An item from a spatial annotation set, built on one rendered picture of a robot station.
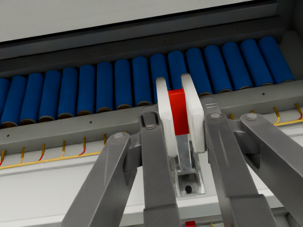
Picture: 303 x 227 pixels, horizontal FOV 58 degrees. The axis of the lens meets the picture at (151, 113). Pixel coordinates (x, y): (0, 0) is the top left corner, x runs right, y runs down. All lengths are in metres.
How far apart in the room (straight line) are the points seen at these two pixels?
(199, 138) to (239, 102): 0.11
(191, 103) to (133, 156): 0.05
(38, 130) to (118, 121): 0.08
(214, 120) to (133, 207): 0.13
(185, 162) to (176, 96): 0.06
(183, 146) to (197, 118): 0.06
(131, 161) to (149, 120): 0.03
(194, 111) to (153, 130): 0.03
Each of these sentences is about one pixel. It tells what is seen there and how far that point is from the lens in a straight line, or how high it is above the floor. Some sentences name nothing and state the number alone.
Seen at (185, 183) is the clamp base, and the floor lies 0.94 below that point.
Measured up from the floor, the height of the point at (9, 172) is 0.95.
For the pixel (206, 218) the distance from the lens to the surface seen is 0.42.
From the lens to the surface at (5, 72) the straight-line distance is 0.36.
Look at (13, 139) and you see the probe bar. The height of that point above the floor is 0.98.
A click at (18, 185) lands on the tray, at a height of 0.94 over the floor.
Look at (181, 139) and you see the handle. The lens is 0.21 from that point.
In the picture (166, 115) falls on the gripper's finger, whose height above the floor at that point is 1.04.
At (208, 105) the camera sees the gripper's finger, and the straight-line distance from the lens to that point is 0.18.
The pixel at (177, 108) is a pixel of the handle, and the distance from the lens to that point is 0.20.
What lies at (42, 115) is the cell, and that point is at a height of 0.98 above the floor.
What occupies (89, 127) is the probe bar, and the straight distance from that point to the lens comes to 0.27.
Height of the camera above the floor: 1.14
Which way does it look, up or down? 40 degrees down
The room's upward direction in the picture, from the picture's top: 11 degrees counter-clockwise
